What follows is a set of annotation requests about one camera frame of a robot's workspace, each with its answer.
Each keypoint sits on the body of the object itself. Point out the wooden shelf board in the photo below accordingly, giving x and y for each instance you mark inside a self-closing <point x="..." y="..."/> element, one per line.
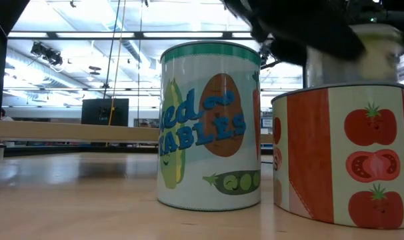
<point x="72" y="131"/>

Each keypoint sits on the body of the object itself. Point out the small black mounted camera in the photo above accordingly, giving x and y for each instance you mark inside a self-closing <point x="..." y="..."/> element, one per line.
<point x="264" y="53"/>

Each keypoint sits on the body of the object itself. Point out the black camera bracket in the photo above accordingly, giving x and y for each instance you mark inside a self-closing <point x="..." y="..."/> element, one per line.
<point x="304" y="76"/>

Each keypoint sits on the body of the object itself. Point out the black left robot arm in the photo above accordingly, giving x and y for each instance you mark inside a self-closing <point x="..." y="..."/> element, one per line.
<point x="5" y="11"/>

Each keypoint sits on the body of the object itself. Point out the black monitor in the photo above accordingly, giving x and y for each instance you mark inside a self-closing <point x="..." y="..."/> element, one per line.
<point x="103" y="111"/>

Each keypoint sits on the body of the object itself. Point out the person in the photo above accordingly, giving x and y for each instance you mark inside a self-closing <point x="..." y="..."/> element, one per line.
<point x="5" y="115"/>

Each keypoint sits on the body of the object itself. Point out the black rig frame bar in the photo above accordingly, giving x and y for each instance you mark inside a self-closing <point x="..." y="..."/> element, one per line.
<point x="138" y="35"/>

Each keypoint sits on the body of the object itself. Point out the wide red tomato can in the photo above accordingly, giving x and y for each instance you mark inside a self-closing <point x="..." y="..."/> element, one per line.
<point x="338" y="160"/>

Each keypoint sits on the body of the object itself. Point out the black ceiling spotlight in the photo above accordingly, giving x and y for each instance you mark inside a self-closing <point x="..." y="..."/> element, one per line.
<point x="48" y="55"/>

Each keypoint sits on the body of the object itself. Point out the yellow green peaches can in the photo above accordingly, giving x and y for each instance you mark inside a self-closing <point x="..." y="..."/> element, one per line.
<point x="378" y="65"/>

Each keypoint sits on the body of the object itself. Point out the mixed vegetables can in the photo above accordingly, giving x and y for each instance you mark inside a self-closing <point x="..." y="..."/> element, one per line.
<point x="208" y="133"/>

